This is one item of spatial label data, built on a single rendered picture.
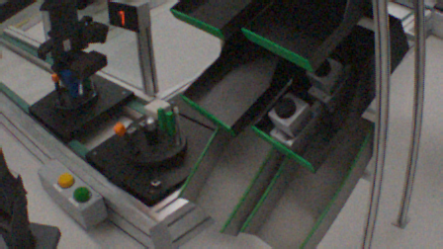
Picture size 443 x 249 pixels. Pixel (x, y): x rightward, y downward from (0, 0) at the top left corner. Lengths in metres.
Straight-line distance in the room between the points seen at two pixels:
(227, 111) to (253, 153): 0.13
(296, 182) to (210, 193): 0.17
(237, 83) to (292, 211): 0.23
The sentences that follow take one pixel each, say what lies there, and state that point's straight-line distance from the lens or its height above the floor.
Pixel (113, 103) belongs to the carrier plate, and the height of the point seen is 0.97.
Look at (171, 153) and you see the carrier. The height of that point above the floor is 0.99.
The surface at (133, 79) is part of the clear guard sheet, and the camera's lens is 1.58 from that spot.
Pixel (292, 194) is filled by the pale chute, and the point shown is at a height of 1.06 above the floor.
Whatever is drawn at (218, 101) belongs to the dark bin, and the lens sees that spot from 1.02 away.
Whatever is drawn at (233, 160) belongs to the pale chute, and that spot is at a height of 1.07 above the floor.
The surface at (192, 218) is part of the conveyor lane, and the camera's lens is 1.24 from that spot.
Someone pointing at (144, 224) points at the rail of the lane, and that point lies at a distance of 1.17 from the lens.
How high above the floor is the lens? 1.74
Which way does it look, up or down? 34 degrees down
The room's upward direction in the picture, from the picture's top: 7 degrees counter-clockwise
